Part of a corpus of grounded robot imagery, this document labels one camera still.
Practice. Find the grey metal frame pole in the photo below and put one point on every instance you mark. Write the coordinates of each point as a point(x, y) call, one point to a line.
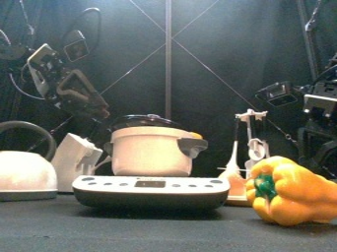
point(168, 59)

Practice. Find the white toy spoon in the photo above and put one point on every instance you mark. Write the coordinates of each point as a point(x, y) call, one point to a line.
point(256, 151)

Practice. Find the grey toy induction cooktop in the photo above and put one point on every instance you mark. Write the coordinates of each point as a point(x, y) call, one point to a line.
point(152, 193)

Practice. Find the black pot lid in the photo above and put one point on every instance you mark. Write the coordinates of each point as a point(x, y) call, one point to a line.
point(145, 120)

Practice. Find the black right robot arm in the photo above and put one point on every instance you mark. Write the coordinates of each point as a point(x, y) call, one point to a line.
point(312, 36)

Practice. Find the white toy spatula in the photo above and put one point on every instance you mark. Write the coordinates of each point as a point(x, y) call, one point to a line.
point(233, 165)

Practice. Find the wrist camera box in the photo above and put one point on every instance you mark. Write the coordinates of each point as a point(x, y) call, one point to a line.
point(277, 93)
point(77, 47)

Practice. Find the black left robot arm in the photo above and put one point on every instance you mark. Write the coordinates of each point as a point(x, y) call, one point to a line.
point(10, 49)

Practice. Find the white toy cooking pot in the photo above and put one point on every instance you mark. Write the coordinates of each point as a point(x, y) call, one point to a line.
point(152, 152)

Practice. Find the small orange toy food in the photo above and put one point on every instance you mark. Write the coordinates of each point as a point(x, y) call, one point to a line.
point(196, 135)

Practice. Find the white utensil stand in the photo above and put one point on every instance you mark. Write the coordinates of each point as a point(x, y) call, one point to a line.
point(252, 116)

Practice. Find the yellow toy bell pepper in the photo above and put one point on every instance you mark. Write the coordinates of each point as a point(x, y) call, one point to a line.
point(295, 193)

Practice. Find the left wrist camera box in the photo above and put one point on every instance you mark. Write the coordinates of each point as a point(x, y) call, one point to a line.
point(77, 47)

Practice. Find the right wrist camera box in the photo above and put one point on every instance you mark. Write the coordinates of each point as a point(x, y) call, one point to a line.
point(277, 93)

